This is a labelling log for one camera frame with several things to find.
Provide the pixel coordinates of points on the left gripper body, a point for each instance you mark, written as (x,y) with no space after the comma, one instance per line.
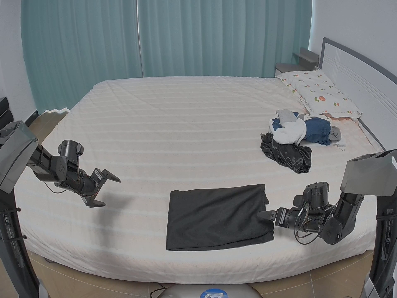
(90,186)

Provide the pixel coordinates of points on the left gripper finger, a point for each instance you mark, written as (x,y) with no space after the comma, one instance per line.
(110,175)
(96,203)

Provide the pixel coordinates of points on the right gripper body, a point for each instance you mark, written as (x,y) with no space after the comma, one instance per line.
(287,217)

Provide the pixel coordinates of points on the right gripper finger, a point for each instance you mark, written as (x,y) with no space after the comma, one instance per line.
(266,217)
(270,213)

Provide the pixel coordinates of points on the black T-shirt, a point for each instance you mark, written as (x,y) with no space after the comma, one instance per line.
(217,219)

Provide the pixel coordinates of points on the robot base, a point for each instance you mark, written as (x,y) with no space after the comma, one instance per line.
(211,293)

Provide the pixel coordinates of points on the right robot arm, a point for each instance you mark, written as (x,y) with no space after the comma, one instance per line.
(369,175)

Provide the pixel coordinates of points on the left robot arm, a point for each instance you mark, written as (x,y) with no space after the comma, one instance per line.
(18,154)

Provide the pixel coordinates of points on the bed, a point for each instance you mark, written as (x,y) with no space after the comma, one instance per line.
(170,119)

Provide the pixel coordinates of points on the pile of clothes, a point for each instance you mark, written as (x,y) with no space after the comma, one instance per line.
(291,132)

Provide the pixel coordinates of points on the black satin garment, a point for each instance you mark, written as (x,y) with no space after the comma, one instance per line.
(288,155)

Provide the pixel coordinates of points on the black chest of drawers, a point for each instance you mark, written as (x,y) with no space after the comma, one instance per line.
(5,113)

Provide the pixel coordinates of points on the white printed pillow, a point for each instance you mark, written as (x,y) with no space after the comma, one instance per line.
(319,92)

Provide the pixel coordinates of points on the blue-green curtain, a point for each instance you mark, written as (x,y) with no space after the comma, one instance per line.
(223,26)
(80,42)

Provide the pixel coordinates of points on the grey bedside table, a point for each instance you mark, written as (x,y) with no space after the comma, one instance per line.
(299,59)

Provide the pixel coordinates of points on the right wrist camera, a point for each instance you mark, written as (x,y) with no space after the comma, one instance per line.
(299,201)

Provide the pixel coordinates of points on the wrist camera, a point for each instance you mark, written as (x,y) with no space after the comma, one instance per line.
(80,150)
(299,201)

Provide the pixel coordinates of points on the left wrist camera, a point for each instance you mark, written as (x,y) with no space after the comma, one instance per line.
(80,150)

